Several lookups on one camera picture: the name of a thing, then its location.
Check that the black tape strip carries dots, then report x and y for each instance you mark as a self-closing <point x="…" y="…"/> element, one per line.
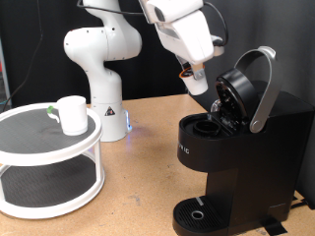
<point x="275" y="227"/>

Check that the black Keurig coffee machine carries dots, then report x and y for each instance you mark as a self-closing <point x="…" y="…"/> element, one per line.
<point x="262" y="164"/>

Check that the dark grey partition panel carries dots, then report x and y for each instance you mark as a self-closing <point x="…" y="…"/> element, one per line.
<point x="288" y="32"/>

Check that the black backdrop curtain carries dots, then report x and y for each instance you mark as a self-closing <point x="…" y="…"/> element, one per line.
<point x="157" y="75"/>

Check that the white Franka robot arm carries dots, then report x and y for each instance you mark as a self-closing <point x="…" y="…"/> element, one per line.
<point x="105" y="82"/>

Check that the white two-tier turntable shelf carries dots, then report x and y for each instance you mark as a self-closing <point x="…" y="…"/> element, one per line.
<point x="49" y="157"/>

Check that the orange-rimmed coffee pod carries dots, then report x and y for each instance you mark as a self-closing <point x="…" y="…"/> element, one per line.
<point x="198" y="88"/>

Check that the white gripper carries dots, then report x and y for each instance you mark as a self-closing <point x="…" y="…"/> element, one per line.
<point x="190" y="39"/>

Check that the grey metal frame post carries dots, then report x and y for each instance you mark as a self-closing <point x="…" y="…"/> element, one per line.
<point x="4" y="82"/>

